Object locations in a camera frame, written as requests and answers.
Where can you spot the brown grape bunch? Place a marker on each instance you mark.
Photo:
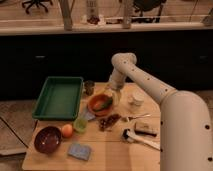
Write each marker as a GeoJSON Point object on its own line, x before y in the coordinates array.
{"type": "Point", "coordinates": [109, 121]}

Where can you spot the office chair left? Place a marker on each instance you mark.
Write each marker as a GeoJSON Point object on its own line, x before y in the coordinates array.
{"type": "Point", "coordinates": [38, 3]}

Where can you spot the office chair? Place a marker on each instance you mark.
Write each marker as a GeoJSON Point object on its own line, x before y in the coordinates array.
{"type": "Point", "coordinates": [38, 3]}
{"type": "Point", "coordinates": [142, 6]}

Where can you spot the small green cup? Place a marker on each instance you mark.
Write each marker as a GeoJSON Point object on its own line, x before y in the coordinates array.
{"type": "Point", "coordinates": [80, 125]}

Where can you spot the white cup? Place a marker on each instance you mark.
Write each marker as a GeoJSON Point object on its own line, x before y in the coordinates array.
{"type": "Point", "coordinates": [136, 99]}

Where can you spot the light blue cloth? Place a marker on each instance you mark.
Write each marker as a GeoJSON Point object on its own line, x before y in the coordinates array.
{"type": "Point", "coordinates": [87, 115]}

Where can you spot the metal fork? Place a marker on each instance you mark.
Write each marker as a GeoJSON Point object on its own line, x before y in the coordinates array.
{"type": "Point", "coordinates": [129, 118]}

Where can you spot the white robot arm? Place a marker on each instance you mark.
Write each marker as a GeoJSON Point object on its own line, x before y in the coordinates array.
{"type": "Point", "coordinates": [186, 139]}

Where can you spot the office chair right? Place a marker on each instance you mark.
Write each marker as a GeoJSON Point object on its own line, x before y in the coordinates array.
{"type": "Point", "coordinates": [142, 6]}

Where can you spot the orange fruit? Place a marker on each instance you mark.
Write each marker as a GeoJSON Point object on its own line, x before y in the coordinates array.
{"type": "Point", "coordinates": [67, 130]}

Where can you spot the green plastic tray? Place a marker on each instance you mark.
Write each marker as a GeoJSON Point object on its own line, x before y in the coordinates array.
{"type": "Point", "coordinates": [59, 99]}

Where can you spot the dark metal cup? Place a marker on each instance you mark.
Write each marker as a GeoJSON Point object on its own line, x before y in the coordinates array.
{"type": "Point", "coordinates": [89, 87]}

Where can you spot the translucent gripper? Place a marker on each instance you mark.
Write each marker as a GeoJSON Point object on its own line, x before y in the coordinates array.
{"type": "Point", "coordinates": [114, 94]}

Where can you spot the green pepper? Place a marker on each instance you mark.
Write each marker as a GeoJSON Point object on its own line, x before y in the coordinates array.
{"type": "Point", "coordinates": [101, 106]}

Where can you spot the blue sponge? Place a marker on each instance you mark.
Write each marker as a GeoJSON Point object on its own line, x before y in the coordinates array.
{"type": "Point", "coordinates": [79, 151]}

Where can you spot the black white brush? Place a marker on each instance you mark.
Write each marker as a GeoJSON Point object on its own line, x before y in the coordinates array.
{"type": "Point", "coordinates": [131, 137]}

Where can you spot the orange red bowl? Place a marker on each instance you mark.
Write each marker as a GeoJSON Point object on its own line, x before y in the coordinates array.
{"type": "Point", "coordinates": [99, 99]}

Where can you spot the dark purple bowl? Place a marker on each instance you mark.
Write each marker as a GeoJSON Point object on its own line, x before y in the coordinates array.
{"type": "Point", "coordinates": [48, 140]}

